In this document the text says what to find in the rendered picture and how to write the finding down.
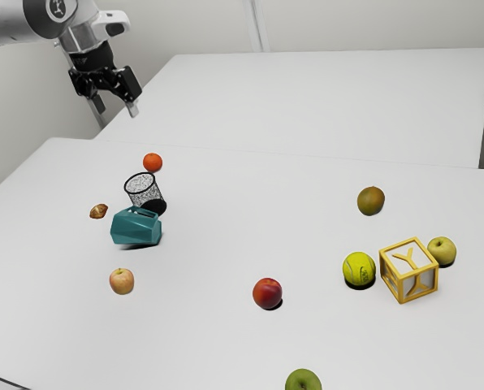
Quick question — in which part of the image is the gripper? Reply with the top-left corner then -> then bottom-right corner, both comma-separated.
67,41 -> 143,119

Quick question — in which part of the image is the teal faceted mug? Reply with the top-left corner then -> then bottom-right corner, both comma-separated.
110,205 -> 163,245

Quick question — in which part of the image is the orange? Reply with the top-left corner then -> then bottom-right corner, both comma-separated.
142,152 -> 164,173

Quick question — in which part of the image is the black mesh pen holder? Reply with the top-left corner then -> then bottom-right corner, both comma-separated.
123,171 -> 168,217

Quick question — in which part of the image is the pale pink apple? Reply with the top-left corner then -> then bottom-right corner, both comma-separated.
109,267 -> 136,296

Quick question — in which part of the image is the red peach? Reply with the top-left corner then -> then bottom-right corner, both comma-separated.
252,277 -> 283,310

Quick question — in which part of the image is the green-brown mango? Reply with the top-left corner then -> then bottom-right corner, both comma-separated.
357,185 -> 387,217

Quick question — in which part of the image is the yellow tennis ball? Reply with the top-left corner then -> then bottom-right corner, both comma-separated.
342,251 -> 377,288

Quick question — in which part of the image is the green apple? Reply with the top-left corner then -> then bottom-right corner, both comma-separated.
284,368 -> 322,390

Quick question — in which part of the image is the yellow letter block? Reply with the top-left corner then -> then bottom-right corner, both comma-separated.
378,236 -> 440,306

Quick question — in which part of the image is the yellow-green apple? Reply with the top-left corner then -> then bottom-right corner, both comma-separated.
426,236 -> 458,266

